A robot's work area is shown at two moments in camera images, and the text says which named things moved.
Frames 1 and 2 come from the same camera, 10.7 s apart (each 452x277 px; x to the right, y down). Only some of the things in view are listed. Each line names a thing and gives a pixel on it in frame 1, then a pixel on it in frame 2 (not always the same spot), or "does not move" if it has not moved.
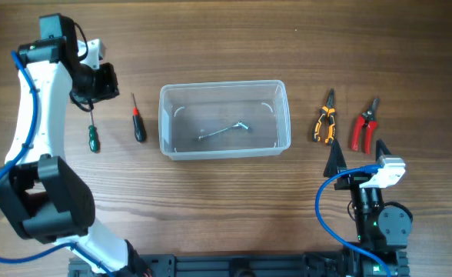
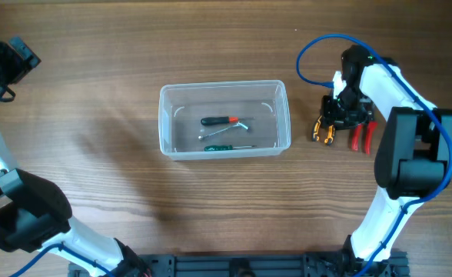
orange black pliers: x=328 y=111 does not move
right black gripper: x=356 y=181 -> x=343 y=116
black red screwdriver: x=139 y=130 -> x=210 y=121
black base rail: x=283 y=265 does not move
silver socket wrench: x=239 y=124 does not move
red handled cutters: x=367 y=118 does not move
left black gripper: x=105 y=81 -> x=22 y=54
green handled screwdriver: x=94 y=142 -> x=225 y=148
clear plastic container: x=190 y=110 does not move
